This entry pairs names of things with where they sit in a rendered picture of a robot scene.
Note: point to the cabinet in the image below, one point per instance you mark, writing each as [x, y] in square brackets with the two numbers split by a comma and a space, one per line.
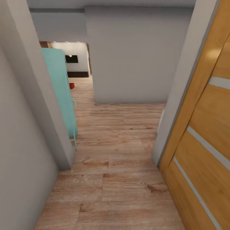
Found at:
[77, 74]

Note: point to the storage box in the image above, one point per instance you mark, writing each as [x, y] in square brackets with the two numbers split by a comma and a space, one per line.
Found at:
[71, 85]

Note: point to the door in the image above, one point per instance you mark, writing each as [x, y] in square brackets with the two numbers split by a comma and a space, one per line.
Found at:
[196, 162]

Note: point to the standing mirror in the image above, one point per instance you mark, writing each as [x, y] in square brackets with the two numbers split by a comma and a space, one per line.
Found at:
[56, 64]

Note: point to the wall mounted tv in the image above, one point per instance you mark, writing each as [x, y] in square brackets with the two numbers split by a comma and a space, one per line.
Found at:
[71, 58]

